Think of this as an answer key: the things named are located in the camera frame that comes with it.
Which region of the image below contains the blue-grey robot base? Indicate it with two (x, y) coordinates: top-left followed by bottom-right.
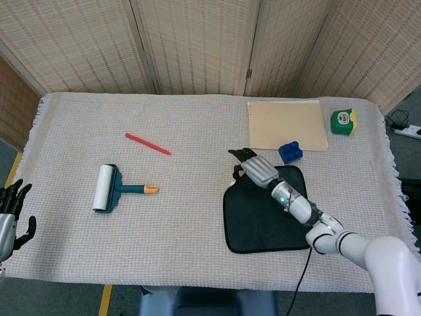
(137, 285), (279, 316)

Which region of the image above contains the beige paper folder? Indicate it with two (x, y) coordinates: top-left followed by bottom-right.
(247, 99), (330, 151)

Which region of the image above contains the black square cloth pad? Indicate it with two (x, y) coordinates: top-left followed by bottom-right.
(222, 165), (312, 254)

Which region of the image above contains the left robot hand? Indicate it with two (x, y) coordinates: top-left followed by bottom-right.
(0, 178), (37, 261)

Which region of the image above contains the white woven tablecloth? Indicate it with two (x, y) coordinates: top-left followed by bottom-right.
(6, 92), (412, 294)

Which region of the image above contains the white power strip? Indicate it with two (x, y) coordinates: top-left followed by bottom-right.
(393, 124), (421, 139)

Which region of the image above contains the woven folding screen panel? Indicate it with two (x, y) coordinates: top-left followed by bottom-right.
(245, 0), (334, 98)
(0, 0), (159, 96)
(295, 0), (421, 115)
(130, 0), (262, 97)

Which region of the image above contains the blue toy building block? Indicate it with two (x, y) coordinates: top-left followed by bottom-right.
(278, 140), (303, 165)

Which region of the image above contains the red pen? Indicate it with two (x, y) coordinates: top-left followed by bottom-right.
(125, 132), (172, 156)

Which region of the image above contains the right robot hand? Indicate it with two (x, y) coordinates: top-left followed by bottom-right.
(228, 147), (281, 192)

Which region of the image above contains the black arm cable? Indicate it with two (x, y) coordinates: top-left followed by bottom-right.
(285, 245), (314, 316)

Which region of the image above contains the brown woven screen panel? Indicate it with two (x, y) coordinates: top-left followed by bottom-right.
(0, 54), (46, 149)

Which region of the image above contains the green and yellow box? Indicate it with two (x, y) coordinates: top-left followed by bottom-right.
(330, 107), (358, 136)

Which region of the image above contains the teal lint roller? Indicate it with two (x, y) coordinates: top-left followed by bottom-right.
(91, 163), (161, 215)

